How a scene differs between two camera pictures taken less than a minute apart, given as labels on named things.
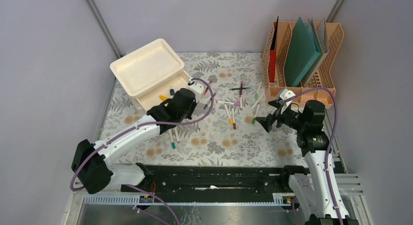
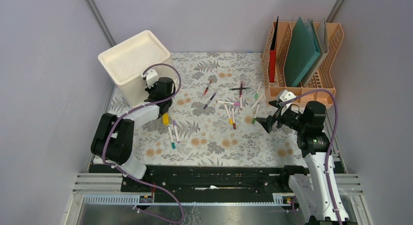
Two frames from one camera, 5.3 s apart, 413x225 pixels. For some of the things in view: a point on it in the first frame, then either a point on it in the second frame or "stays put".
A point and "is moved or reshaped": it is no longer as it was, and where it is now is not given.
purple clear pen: (208, 103) stays put
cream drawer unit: (154, 70) is moved or reshaped
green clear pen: (238, 88) stays put
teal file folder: (303, 50) stays put
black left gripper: (194, 105) → (149, 90)
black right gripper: (267, 121) stays put
